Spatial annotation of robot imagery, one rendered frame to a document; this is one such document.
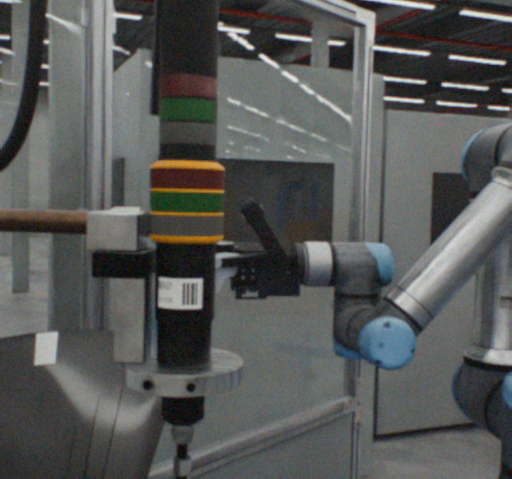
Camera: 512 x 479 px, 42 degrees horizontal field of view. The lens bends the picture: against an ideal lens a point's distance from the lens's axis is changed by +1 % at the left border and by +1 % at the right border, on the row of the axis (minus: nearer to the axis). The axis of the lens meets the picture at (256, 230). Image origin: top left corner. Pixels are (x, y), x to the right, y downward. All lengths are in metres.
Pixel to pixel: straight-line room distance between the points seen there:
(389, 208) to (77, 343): 3.71
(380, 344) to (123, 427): 0.53
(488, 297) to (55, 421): 0.85
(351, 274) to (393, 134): 3.17
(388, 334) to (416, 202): 3.37
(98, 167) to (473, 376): 0.75
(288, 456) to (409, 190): 2.82
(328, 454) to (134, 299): 1.50
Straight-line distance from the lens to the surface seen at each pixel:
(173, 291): 0.37
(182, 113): 0.37
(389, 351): 0.98
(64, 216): 0.40
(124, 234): 0.38
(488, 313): 1.22
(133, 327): 0.39
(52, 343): 0.58
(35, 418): 0.54
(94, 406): 0.54
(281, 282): 1.09
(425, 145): 4.37
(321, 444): 1.82
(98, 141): 1.20
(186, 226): 0.37
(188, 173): 0.37
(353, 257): 1.10
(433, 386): 4.60
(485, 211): 1.04
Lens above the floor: 1.55
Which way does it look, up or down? 3 degrees down
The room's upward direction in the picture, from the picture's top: 1 degrees clockwise
